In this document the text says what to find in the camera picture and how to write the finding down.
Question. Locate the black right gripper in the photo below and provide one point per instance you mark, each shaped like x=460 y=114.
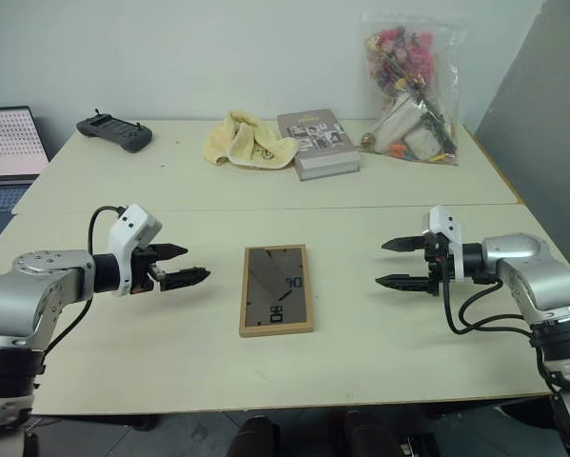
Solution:
x=436 y=266

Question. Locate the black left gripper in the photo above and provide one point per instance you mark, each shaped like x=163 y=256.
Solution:
x=144 y=273

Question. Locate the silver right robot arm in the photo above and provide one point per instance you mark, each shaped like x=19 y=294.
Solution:
x=536 y=295

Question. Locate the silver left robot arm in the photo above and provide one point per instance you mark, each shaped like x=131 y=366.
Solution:
x=25 y=295

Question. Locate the open laptop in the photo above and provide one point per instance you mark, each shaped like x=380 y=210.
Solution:
x=4 y=162

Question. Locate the yellow towel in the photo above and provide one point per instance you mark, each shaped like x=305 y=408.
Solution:
x=246 y=143

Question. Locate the grey hardcover book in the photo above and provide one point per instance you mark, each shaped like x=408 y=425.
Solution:
x=319 y=143

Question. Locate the dark grey handheld controller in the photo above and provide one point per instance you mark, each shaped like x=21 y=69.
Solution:
x=114 y=131

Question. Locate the plastic bag of dried flowers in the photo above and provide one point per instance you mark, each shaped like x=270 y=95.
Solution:
x=410 y=95

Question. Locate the dark rounded robot foot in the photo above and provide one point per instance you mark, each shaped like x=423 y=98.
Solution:
x=256 y=435
x=367 y=435

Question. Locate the grey board panel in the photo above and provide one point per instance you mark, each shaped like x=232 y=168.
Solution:
x=536 y=100

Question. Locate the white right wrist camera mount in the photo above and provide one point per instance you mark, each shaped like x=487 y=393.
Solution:
x=447 y=238

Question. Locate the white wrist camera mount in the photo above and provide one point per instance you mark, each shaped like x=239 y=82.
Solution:
x=447 y=238
x=131 y=234

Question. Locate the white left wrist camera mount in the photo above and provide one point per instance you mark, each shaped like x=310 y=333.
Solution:
x=131 y=234

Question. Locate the wooden picture frame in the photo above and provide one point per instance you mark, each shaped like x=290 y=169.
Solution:
x=275 y=290

